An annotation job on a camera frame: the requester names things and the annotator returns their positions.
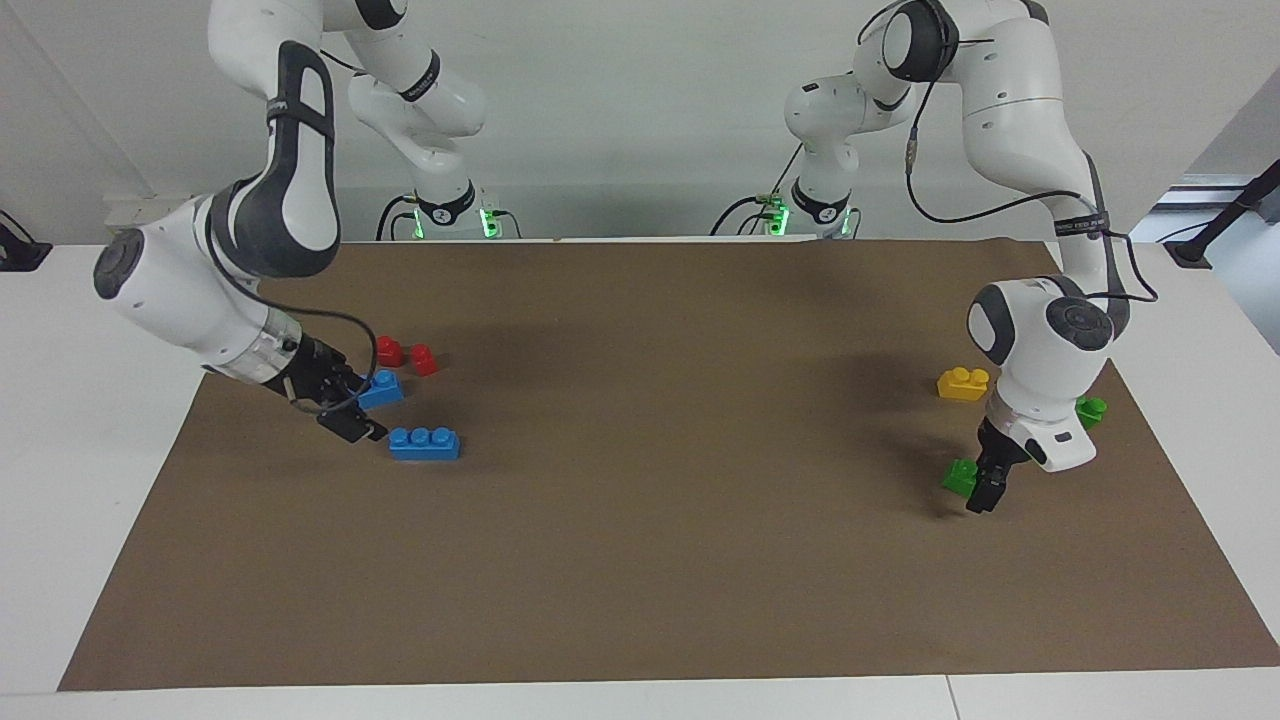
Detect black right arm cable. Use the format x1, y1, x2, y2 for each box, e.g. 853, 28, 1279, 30
205, 195, 382, 416

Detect white power box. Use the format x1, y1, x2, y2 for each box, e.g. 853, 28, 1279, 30
103, 194, 206, 245

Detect black base cable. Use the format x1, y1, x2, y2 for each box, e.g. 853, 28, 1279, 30
377, 194, 419, 242
709, 148, 804, 239

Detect brown table mat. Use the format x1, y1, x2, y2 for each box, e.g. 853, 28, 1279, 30
57, 238, 1280, 693

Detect black table clamp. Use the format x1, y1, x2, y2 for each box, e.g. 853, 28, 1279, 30
0, 209, 54, 274

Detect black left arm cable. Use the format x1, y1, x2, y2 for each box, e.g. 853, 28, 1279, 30
903, 35, 1162, 304

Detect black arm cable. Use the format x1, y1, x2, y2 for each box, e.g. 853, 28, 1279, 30
903, 35, 1162, 304
205, 195, 382, 416

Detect black stand pole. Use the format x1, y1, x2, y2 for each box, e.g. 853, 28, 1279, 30
1164, 157, 1280, 270

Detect yellow two-stud toy block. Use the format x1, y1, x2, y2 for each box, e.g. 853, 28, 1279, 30
936, 366, 992, 403

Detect blue three-stud toy block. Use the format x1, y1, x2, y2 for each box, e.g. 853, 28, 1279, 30
356, 369, 406, 412
387, 425, 463, 463

